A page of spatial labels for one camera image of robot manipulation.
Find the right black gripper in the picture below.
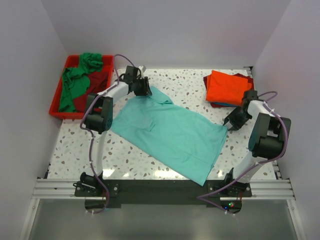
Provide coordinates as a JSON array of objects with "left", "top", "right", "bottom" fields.
[{"left": 223, "top": 106, "right": 252, "bottom": 131}]

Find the teal t shirt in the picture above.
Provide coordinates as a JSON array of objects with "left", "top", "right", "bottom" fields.
[{"left": 111, "top": 86, "right": 228, "bottom": 186}]

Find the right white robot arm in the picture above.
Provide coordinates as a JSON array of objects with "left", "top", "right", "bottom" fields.
[{"left": 222, "top": 90, "right": 292, "bottom": 197}]

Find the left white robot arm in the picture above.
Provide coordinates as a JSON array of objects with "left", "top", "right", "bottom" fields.
[{"left": 80, "top": 65, "right": 152, "bottom": 180}]

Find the blue folded t shirt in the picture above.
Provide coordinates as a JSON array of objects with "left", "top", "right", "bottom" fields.
[{"left": 212, "top": 102, "right": 233, "bottom": 107}]

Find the orange folded t shirt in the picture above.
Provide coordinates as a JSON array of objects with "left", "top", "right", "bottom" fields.
[{"left": 205, "top": 69, "right": 252, "bottom": 106}]

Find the dark red t shirt in bin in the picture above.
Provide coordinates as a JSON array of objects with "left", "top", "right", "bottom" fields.
[{"left": 73, "top": 70, "right": 109, "bottom": 113}]

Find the green t shirt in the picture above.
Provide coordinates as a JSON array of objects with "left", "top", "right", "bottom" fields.
[{"left": 58, "top": 52, "right": 104, "bottom": 113}]

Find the red plastic bin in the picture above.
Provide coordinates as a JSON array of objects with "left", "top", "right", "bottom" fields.
[{"left": 49, "top": 55, "right": 114, "bottom": 120}]

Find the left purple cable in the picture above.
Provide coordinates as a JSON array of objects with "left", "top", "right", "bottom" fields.
[{"left": 79, "top": 53, "right": 136, "bottom": 214}]

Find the aluminium rail frame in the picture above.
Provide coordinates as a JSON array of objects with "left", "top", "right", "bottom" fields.
[{"left": 18, "top": 65, "right": 307, "bottom": 240}]

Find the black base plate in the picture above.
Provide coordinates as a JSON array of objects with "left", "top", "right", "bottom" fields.
[{"left": 73, "top": 176, "right": 252, "bottom": 213}]

